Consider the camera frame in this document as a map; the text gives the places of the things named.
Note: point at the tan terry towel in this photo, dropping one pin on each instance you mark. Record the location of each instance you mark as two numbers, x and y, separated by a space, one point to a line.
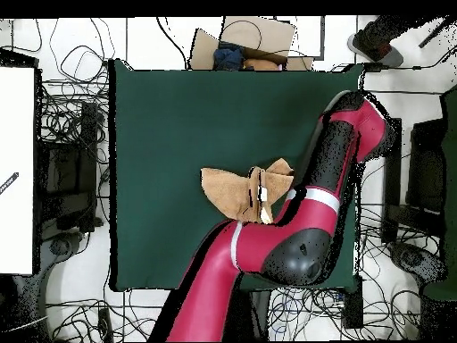
228 189

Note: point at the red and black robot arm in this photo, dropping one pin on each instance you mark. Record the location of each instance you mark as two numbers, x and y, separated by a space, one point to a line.
207 286

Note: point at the dark green table cloth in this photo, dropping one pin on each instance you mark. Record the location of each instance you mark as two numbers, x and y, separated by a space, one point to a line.
178 125

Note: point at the orange cloth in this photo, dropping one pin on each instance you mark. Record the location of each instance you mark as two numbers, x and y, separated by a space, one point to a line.
260 65

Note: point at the dark blue cloth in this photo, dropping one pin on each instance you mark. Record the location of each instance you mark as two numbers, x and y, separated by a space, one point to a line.
228 57

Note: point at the brown cardboard box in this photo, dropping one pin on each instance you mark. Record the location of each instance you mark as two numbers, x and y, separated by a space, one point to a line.
271 35

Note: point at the black upright bar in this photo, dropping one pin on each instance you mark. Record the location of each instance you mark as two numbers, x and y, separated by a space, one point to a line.
392 200

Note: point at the black power strip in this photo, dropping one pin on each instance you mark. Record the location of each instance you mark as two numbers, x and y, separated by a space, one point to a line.
105 325
353 303

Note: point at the grey curved stand foot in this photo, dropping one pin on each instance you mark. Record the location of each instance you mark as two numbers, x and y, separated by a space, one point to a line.
57 250

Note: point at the black power adaptor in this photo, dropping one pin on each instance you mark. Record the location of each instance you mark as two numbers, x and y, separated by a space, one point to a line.
373 66

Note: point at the black stand foot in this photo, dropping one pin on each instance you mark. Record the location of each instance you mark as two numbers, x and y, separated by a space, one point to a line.
414 259

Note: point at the black chair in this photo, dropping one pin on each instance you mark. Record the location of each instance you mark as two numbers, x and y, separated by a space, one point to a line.
426 168

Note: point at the person's foot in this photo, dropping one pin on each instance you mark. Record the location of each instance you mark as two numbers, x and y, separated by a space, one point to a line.
375 43

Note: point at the black pen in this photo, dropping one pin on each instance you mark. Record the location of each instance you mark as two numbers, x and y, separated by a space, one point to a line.
9 183

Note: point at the dark green cloth cover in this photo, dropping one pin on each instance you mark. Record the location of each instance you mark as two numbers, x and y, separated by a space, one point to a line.
450 178

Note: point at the black rod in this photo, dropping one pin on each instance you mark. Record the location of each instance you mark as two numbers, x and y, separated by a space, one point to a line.
437 32

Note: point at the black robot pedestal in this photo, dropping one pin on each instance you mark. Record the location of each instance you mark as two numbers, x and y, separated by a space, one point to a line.
257 314

